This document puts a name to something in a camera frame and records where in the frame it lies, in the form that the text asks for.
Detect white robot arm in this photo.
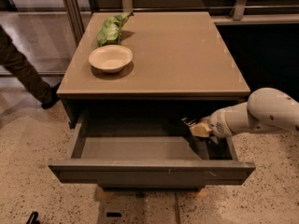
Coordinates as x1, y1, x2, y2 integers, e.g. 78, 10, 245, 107
186, 88, 299, 138

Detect green chip bag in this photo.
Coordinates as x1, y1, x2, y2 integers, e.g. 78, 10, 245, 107
97, 12, 134, 47

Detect white paper bowl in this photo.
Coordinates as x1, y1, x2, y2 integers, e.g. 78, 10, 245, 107
89, 45, 133, 73

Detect metal window frame post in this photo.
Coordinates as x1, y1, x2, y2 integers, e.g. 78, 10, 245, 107
63, 0, 84, 45

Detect black object on floor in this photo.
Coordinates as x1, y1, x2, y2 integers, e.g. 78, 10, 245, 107
26, 212, 40, 224

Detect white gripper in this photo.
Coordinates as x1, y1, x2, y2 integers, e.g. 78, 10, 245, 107
190, 108, 233, 138

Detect black shoe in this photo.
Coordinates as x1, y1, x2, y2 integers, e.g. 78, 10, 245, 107
41, 83, 60, 109

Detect open grey top drawer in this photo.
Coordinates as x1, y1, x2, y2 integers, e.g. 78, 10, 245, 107
49, 115, 255, 189

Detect black rxbar chocolate wrapper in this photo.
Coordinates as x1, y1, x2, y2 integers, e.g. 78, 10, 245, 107
181, 118, 199, 128

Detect person leg dark trousers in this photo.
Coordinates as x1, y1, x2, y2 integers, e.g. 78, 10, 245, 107
0, 26, 51, 104

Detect grey drawer cabinet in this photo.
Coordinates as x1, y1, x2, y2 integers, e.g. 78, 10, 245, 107
56, 11, 251, 193

